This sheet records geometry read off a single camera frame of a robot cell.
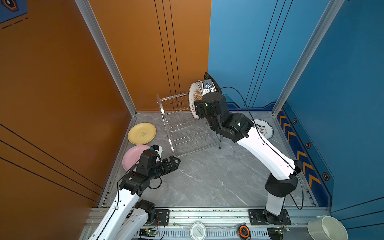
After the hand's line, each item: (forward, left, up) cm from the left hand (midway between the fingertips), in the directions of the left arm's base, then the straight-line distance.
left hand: (174, 161), depth 75 cm
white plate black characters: (+35, -61, -15) cm, 72 cm away
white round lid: (-28, -12, -10) cm, 32 cm away
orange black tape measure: (-28, -33, -13) cm, 45 cm away
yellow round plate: (+29, +28, -16) cm, 44 cm away
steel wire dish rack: (+27, -4, -13) cm, 31 cm away
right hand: (+17, -14, +28) cm, 35 cm away
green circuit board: (-28, +12, -18) cm, 35 cm away
